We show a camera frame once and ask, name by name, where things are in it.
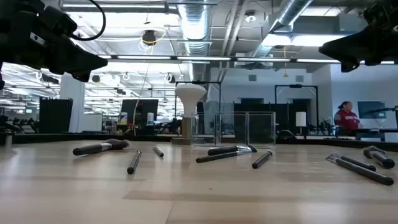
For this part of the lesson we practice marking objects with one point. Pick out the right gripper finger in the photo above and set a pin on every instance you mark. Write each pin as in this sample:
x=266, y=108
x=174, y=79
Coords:
x=351, y=49
x=349, y=67

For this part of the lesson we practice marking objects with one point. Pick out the fan makeup brush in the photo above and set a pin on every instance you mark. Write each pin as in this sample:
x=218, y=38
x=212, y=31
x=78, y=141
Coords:
x=93, y=148

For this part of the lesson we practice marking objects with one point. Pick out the fluffy grey-head makeup brush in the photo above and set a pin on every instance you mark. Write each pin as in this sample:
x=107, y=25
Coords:
x=381, y=158

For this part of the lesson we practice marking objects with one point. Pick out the clear acrylic organizer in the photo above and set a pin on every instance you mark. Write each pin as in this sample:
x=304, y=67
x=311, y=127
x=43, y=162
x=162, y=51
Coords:
x=245, y=124

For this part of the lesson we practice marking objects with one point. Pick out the black eyeliner pen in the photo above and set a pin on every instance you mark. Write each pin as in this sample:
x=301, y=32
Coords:
x=262, y=159

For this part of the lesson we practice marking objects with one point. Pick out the slim silver-tipped black brush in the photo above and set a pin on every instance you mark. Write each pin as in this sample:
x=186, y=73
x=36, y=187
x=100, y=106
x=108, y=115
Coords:
x=214, y=157

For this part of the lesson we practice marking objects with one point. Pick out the black panel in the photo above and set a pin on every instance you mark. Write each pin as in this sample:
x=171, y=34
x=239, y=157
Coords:
x=56, y=115

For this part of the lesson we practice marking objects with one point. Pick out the seated person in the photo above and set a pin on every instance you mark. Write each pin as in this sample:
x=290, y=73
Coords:
x=346, y=119

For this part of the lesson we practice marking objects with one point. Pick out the yellow-label wipes canister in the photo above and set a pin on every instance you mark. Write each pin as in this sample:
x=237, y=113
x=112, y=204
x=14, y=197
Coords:
x=123, y=119

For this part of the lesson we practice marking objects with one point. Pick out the black monitor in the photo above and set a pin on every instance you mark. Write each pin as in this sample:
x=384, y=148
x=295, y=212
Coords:
x=140, y=109

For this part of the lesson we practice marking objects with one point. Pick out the white cylinder lamp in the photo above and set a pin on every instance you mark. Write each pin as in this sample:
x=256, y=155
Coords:
x=300, y=119

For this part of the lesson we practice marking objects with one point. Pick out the black ceiling device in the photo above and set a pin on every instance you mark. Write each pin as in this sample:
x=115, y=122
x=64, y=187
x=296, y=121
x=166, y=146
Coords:
x=149, y=37

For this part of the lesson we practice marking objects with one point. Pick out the white blue wipes canister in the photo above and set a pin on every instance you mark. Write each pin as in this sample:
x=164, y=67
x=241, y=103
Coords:
x=150, y=119

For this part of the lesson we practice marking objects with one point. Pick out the white mushroom-shaped lamp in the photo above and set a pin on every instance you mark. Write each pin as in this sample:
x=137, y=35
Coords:
x=190, y=96

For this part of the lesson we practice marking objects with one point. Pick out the long light bar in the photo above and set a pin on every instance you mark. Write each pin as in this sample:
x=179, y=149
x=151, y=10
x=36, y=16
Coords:
x=202, y=58

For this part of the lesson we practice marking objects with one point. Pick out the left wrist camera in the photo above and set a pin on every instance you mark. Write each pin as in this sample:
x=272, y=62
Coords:
x=60, y=21

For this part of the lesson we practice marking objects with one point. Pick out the wall screen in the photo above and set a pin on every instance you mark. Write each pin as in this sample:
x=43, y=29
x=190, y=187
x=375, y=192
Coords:
x=371, y=109

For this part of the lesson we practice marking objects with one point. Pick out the black table frame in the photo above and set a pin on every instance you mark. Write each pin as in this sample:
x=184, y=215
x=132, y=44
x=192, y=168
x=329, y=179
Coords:
x=62, y=137

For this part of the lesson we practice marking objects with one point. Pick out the silver slanted ventilation duct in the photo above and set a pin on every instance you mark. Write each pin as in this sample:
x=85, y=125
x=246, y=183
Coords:
x=292, y=9

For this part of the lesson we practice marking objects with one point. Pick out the grey metal post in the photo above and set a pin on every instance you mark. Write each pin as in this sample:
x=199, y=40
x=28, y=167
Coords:
x=8, y=140

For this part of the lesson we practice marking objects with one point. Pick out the silver ribbed ventilation duct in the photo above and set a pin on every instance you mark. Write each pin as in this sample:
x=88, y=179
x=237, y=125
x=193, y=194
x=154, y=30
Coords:
x=194, y=25

